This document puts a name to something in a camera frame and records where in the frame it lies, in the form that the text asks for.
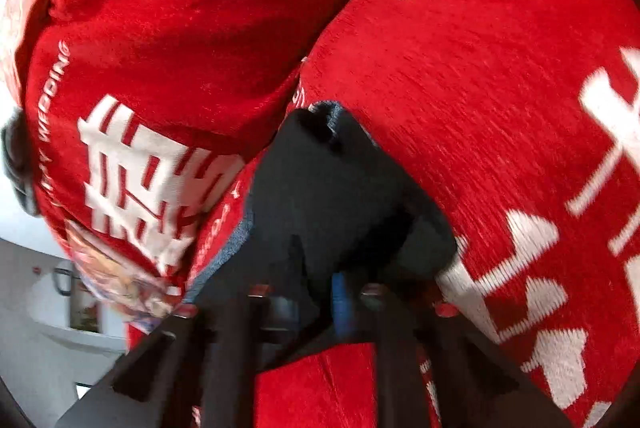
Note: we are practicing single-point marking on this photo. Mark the red printed back cushion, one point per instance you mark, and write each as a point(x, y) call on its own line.
point(165, 48)

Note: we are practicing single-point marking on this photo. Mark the red printed sofa cover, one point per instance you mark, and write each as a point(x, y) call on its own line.
point(475, 108)

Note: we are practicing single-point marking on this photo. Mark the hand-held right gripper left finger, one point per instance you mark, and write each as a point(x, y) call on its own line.
point(296, 280)

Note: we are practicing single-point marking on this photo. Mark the black pants grey waistband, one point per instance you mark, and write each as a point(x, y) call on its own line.
point(325, 188)

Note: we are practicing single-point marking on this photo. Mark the white cabinet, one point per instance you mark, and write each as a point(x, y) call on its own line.
point(50, 308)

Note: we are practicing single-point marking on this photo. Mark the dark grey object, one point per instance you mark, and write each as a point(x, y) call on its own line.
point(17, 158)

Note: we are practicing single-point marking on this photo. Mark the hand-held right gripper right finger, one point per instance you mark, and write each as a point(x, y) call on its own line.
point(342, 308)

